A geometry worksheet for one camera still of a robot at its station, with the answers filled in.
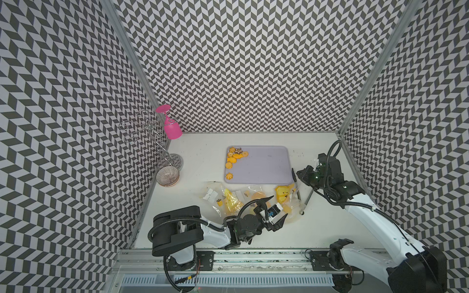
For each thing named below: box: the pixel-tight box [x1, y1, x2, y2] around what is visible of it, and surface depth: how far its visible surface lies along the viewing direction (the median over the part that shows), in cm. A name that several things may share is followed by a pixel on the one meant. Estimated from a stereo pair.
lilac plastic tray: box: [224, 145, 293, 184], surface depth 107 cm
